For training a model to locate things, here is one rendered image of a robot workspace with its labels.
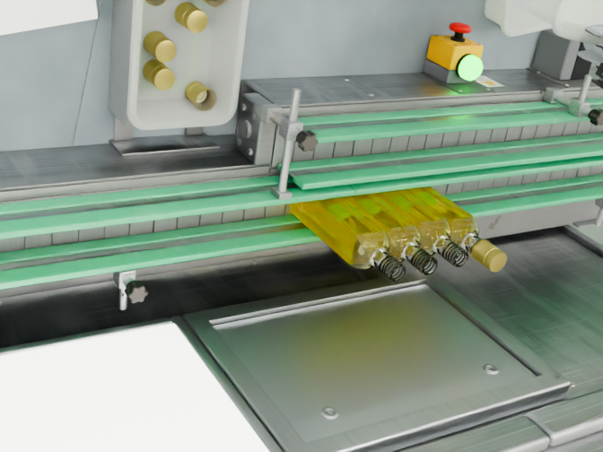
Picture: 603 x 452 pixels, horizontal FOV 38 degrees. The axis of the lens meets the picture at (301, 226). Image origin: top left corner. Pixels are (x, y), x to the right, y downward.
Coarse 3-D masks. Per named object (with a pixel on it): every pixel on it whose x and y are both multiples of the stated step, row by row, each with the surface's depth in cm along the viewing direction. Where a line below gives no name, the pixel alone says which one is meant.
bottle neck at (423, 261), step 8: (408, 248) 130; (416, 248) 129; (408, 256) 129; (416, 256) 128; (424, 256) 127; (432, 256) 128; (416, 264) 128; (424, 264) 127; (432, 264) 129; (424, 272) 127; (432, 272) 128
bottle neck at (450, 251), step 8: (440, 240) 133; (448, 240) 132; (440, 248) 132; (448, 248) 131; (456, 248) 130; (448, 256) 131; (456, 256) 130; (464, 256) 131; (456, 264) 130; (464, 264) 131
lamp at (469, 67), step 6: (468, 54) 155; (462, 60) 154; (468, 60) 154; (474, 60) 154; (480, 60) 155; (456, 66) 155; (462, 66) 154; (468, 66) 153; (474, 66) 154; (480, 66) 154; (456, 72) 156; (462, 72) 154; (468, 72) 154; (474, 72) 154; (480, 72) 155; (462, 78) 157; (468, 78) 155; (474, 78) 155
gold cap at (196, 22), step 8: (176, 8) 129; (184, 8) 128; (192, 8) 127; (176, 16) 129; (184, 16) 127; (192, 16) 126; (200, 16) 127; (184, 24) 128; (192, 24) 127; (200, 24) 128
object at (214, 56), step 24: (144, 0) 126; (168, 0) 128; (192, 0) 130; (240, 0) 127; (144, 24) 128; (168, 24) 130; (216, 24) 133; (240, 24) 128; (192, 48) 134; (216, 48) 134; (240, 48) 130; (192, 72) 136; (216, 72) 135; (240, 72) 132; (144, 96) 133; (168, 96) 135; (216, 96) 136; (144, 120) 128; (168, 120) 130; (192, 120) 131; (216, 120) 133
